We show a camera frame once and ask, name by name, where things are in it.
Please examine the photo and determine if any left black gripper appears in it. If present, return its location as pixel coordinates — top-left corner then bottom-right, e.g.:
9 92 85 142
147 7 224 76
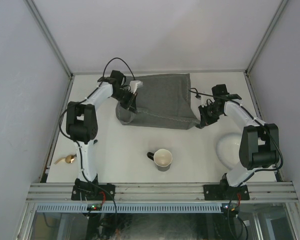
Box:
110 89 138 114

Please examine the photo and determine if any grey cloth napkin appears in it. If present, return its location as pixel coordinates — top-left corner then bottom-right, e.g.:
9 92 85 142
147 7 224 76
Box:
115 73 200 130

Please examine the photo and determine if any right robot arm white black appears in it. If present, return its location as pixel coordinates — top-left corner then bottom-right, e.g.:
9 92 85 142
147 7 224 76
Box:
197 84 284 201

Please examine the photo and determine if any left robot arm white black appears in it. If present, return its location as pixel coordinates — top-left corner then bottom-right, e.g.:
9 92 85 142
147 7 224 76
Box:
59 70 143 200

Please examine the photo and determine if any white bowl plate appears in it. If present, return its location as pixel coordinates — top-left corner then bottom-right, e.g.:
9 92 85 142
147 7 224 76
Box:
215 133 241 170

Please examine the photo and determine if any dark mug cream inside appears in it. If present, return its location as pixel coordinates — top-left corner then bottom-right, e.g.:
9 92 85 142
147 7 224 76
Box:
146 149 173 172

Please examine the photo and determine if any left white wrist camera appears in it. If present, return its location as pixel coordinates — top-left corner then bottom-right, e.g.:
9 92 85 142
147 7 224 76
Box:
129 80 143 94

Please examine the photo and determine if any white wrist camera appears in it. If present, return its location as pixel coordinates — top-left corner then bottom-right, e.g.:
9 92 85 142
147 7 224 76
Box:
195 95 208 107
129 80 143 94

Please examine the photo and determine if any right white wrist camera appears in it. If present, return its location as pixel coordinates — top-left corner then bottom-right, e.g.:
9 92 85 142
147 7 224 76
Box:
195 95 208 107

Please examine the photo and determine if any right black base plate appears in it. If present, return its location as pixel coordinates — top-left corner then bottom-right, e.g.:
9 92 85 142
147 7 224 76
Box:
203 184 250 201

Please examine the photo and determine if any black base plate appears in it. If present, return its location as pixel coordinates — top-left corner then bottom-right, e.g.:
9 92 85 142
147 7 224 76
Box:
71 182 116 201
203 184 250 201

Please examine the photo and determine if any gold spoon green handle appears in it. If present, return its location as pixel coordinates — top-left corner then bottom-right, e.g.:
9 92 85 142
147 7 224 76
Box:
64 139 98 164

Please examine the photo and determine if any gold fork green handle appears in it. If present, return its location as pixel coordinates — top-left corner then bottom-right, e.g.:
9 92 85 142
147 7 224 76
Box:
54 157 66 165

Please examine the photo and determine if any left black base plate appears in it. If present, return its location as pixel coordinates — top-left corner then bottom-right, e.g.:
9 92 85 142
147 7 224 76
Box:
71 182 116 201

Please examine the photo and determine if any aluminium front rail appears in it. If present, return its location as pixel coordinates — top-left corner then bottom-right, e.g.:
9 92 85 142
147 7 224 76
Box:
26 182 299 203

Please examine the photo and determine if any blue slotted cable duct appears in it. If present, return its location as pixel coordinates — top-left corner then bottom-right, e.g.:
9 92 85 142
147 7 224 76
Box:
36 203 223 214

